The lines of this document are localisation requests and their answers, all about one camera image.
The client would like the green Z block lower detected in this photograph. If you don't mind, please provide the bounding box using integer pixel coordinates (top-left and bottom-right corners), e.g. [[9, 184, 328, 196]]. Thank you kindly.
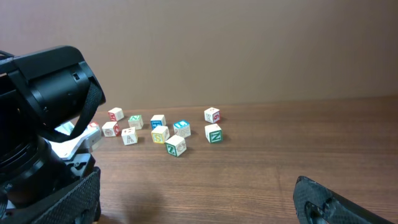
[[165, 135, 187, 157]]

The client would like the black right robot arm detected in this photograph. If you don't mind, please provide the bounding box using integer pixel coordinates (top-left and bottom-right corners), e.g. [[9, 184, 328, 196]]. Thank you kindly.
[[1, 46, 397, 223]]

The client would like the green N block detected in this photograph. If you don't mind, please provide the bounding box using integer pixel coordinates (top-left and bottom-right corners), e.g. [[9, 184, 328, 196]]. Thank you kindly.
[[128, 114, 144, 129]]

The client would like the green z block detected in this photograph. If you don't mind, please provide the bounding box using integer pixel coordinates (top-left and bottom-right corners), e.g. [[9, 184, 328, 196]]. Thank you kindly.
[[165, 135, 187, 157], [205, 124, 223, 144]]

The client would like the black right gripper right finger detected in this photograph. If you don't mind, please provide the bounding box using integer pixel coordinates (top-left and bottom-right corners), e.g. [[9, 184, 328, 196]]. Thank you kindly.
[[293, 176, 392, 224]]

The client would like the white block far right top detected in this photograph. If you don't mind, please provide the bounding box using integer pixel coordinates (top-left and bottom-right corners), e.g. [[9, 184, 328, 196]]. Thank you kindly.
[[204, 107, 221, 123]]

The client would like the red I block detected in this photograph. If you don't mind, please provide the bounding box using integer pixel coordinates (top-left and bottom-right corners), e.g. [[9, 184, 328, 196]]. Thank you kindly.
[[102, 121, 120, 137]]

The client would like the white blue-sided block left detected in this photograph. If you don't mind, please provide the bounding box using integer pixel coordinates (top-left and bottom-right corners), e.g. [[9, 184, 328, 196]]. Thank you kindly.
[[87, 121, 101, 132]]

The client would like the red-sided block top left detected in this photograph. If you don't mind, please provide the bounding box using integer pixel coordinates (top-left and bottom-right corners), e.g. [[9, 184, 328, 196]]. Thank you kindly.
[[108, 107, 124, 121]]

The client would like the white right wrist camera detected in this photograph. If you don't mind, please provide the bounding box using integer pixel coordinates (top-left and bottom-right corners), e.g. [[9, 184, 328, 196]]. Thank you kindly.
[[49, 127, 102, 161]]

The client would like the green Z block far right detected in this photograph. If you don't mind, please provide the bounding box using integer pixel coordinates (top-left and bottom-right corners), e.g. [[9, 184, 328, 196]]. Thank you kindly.
[[205, 124, 223, 144]]

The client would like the blue L block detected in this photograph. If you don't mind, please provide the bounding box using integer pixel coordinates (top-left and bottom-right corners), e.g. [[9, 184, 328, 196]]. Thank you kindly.
[[173, 119, 191, 138]]

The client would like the yellow-sided S block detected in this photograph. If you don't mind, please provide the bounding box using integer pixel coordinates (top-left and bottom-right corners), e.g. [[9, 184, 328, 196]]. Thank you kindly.
[[151, 126, 170, 144]]

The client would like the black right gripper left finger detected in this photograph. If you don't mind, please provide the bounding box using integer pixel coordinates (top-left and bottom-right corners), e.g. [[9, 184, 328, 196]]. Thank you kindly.
[[1, 167, 101, 224]]

